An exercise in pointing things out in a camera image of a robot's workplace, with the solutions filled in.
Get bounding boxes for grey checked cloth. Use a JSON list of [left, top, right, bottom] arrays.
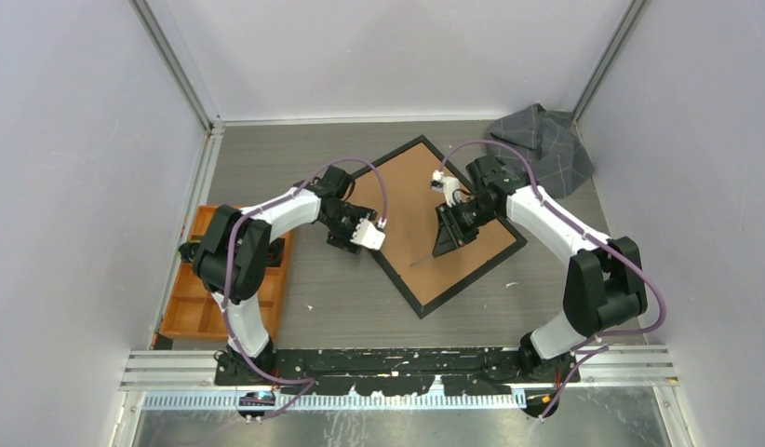
[[485, 103, 595, 198]]

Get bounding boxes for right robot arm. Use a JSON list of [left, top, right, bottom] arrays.
[[430, 156, 647, 383]]

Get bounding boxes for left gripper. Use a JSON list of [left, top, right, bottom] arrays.
[[320, 206, 377, 255]]

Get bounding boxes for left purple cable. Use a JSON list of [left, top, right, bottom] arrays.
[[221, 156, 390, 423]]

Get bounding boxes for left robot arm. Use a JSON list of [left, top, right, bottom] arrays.
[[178, 166, 387, 386]]

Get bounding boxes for black picture frame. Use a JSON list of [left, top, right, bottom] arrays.
[[349, 136, 527, 318]]

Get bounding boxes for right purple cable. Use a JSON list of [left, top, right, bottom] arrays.
[[433, 139, 668, 422]]

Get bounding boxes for purple cable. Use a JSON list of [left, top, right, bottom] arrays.
[[433, 139, 668, 422], [221, 156, 390, 423]]

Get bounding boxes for orange wooden divided tray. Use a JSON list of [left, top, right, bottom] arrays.
[[158, 230, 296, 342]]

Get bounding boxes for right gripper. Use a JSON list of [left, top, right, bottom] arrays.
[[435, 197, 501, 258]]

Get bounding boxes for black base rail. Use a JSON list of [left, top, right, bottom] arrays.
[[214, 346, 581, 398]]

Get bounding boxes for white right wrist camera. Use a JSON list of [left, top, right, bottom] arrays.
[[430, 169, 461, 207]]

